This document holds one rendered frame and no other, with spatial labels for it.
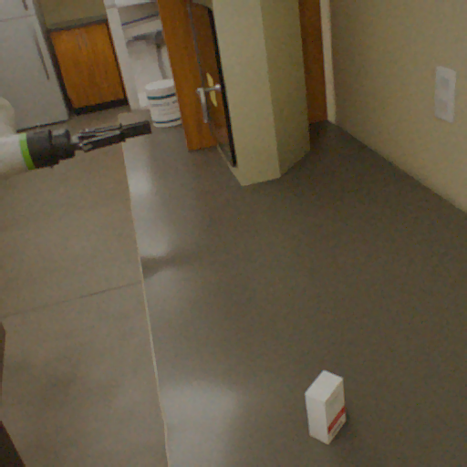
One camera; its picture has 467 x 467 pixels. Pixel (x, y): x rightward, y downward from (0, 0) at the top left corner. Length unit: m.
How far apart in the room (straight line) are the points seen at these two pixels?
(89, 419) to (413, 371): 1.59
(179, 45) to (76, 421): 1.44
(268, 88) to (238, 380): 0.78
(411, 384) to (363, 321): 0.15
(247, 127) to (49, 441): 1.42
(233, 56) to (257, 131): 0.20
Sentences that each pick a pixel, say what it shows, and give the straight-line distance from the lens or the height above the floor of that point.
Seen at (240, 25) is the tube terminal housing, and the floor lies 1.34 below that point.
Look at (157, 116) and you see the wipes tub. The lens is 2.04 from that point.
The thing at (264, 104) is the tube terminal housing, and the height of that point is 1.15.
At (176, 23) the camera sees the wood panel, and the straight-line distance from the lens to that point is 1.66.
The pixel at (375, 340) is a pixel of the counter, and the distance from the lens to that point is 0.87.
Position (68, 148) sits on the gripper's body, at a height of 1.14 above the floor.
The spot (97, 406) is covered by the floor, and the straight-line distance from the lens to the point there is 2.25.
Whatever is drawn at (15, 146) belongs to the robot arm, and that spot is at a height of 1.17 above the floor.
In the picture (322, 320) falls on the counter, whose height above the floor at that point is 0.94.
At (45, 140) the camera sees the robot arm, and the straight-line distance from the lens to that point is 1.35.
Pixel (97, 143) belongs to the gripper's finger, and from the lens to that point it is 1.33.
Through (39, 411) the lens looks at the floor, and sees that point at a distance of 2.35.
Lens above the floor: 1.52
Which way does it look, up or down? 29 degrees down
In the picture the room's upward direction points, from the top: 10 degrees counter-clockwise
